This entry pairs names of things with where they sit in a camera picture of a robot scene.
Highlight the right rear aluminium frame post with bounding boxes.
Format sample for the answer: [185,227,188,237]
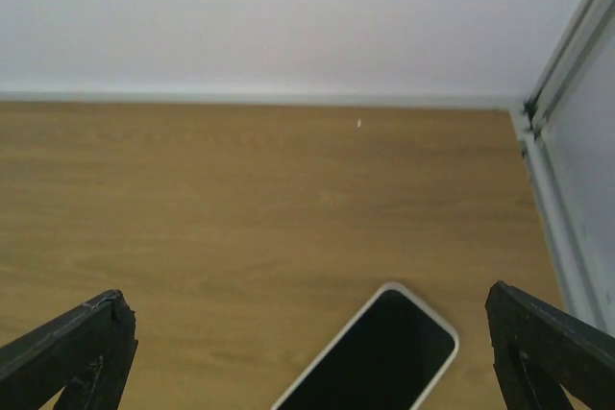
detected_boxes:
[510,0,614,333]

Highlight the black phone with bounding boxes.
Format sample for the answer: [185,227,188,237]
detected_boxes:
[271,281,459,409]

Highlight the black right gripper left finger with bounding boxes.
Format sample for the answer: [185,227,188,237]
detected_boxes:
[1,290,138,409]

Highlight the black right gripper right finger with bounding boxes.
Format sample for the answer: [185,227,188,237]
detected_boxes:
[485,280,614,409]

